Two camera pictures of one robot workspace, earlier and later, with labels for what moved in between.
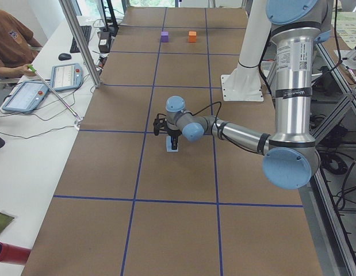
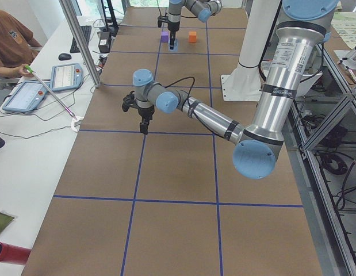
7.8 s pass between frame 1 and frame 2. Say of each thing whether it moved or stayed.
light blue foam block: moved
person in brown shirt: stayed
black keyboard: stayed
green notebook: stayed
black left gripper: moved
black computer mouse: stayed
